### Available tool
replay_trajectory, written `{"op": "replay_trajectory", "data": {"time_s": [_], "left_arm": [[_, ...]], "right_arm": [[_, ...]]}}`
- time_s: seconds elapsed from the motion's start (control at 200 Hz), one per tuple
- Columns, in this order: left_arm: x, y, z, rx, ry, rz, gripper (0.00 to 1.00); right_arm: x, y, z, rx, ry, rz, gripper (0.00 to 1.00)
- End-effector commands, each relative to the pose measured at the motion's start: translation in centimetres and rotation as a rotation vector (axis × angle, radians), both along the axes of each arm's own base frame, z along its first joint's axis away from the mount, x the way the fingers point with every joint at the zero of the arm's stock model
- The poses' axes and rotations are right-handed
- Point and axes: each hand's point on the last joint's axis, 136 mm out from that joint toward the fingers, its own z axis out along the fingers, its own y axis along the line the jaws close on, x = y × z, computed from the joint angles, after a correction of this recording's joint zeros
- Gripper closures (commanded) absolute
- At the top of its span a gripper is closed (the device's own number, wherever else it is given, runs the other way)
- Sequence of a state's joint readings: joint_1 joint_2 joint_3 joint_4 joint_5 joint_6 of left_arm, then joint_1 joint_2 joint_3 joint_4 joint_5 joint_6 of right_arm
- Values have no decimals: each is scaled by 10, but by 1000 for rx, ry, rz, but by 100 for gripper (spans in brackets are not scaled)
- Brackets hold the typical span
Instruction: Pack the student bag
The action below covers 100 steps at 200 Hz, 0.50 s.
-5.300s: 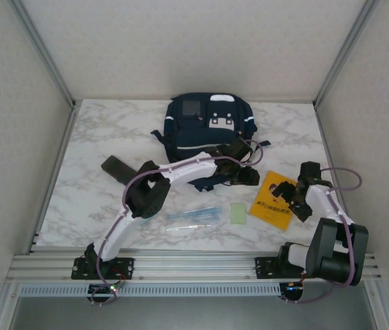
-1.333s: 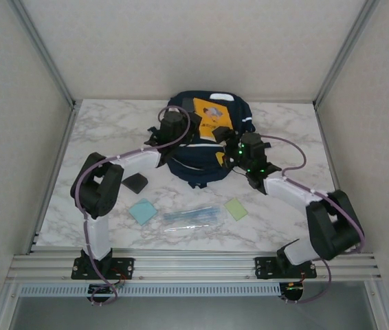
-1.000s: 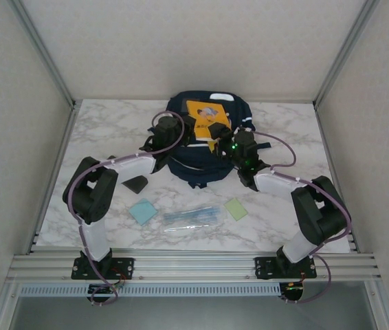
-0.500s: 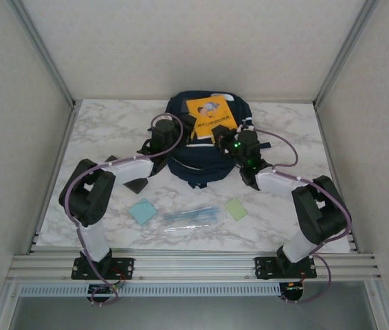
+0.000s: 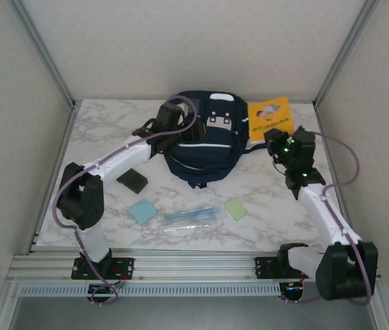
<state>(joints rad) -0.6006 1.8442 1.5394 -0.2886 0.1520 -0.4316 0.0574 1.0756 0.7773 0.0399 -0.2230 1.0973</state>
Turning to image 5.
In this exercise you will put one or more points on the navy blue backpack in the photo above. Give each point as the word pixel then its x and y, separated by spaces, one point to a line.
pixel 211 161

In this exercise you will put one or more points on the yellow picture book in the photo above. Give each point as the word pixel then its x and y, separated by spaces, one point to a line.
pixel 266 123

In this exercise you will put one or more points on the black rectangular case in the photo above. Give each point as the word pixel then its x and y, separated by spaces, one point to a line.
pixel 132 180

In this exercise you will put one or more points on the green sticky note pad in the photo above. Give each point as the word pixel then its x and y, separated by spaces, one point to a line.
pixel 235 208

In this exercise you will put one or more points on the clear bag of pens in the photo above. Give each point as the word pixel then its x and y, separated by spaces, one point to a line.
pixel 191 216

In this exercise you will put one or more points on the blue sticky note pad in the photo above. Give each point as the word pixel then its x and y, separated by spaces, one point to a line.
pixel 142 211

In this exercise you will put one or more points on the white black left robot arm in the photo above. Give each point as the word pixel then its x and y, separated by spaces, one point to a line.
pixel 125 154

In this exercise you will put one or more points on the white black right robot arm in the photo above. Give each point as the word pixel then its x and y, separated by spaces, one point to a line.
pixel 321 213

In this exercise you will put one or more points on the black controller board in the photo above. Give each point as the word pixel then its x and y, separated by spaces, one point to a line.
pixel 292 292
pixel 100 290

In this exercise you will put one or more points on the aluminium side rail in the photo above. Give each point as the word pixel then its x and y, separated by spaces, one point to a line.
pixel 51 178
pixel 335 172

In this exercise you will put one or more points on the aluminium corner post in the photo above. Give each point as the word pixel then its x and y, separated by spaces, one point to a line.
pixel 44 51
pixel 345 51

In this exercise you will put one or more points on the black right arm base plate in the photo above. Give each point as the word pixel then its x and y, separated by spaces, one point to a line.
pixel 265 269

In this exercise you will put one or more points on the aluminium cross rail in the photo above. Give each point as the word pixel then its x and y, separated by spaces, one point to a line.
pixel 194 266

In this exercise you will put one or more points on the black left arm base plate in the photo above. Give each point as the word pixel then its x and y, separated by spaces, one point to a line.
pixel 125 266

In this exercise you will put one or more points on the aluminium frame leg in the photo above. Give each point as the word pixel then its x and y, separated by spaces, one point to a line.
pixel 381 309
pixel 7 306

